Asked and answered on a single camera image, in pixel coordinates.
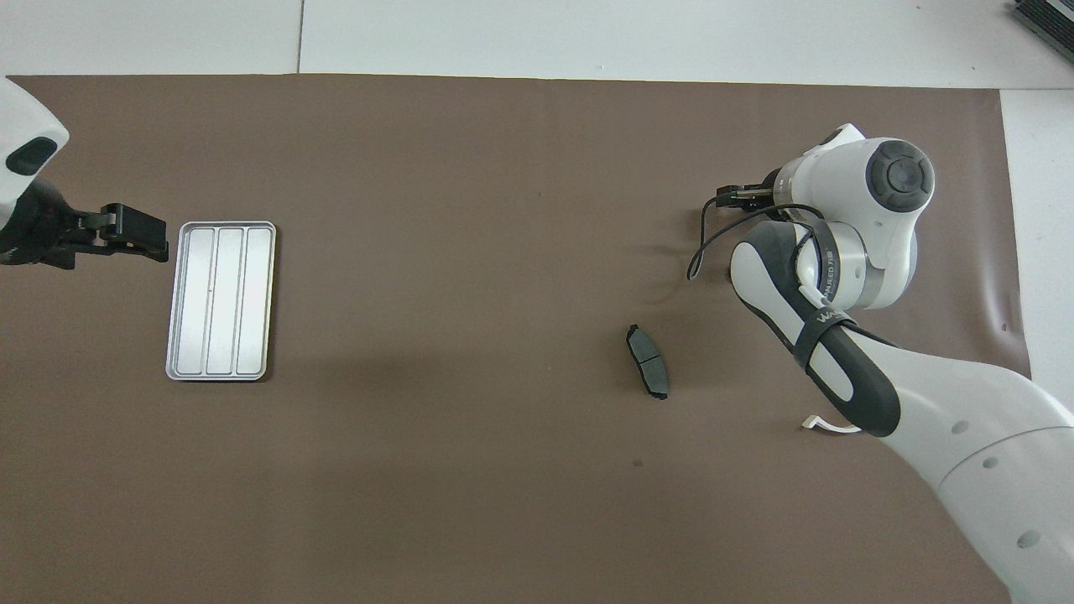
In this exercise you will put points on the silver metal tray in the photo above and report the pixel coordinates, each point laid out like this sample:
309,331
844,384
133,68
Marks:
220,302

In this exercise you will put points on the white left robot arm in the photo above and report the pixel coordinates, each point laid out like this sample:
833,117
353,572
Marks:
21,126

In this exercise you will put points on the dark grey brake pad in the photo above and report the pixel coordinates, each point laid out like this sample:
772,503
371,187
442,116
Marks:
648,361

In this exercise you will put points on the white curved plastic bracket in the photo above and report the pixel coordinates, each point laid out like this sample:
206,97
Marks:
826,426

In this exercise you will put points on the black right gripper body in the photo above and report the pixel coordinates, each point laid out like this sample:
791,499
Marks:
747,198

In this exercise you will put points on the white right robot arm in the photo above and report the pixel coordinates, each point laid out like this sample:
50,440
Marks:
965,419

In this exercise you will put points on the brown table mat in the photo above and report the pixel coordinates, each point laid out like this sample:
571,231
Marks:
470,252

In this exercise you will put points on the dark ribbed metal device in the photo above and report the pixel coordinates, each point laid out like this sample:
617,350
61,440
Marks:
1049,21

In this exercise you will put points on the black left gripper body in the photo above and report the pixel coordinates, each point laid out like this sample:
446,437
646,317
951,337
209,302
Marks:
33,231

